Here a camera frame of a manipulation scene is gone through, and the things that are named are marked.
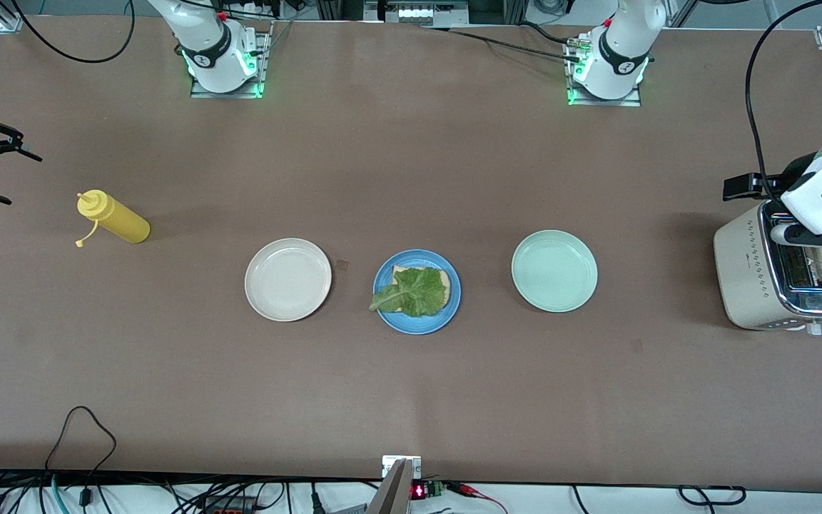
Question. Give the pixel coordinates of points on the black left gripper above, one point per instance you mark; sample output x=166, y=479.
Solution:
x=798, y=170

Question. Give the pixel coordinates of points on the grey camera pole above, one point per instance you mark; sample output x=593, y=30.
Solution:
x=393, y=500

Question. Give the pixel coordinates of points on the yellow squeeze bottle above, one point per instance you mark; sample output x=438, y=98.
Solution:
x=122, y=223

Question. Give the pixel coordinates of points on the pale green plate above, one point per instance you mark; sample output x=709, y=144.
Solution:
x=554, y=271

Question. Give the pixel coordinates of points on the green lettuce leaf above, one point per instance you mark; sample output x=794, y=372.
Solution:
x=418, y=289

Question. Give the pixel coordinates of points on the lit electronics box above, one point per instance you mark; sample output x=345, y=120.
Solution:
x=418, y=13

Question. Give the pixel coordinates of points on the cream toaster with chrome top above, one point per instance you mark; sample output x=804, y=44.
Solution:
x=743, y=278

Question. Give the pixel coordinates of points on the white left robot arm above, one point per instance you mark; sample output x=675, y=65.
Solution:
x=618, y=43

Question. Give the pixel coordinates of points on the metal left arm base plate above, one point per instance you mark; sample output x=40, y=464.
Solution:
x=611, y=103

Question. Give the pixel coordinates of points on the white power strip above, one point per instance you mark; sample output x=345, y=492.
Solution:
x=268, y=7

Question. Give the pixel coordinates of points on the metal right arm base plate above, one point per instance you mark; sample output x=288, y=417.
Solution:
x=229, y=95

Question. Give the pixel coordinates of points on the blue plate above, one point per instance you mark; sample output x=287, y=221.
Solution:
x=411, y=327

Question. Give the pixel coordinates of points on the red LED display module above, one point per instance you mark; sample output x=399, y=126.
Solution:
x=419, y=491

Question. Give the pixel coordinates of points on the beige plate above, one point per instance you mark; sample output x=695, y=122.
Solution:
x=287, y=280

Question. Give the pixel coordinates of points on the white table edge bracket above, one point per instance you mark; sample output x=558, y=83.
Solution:
x=389, y=464

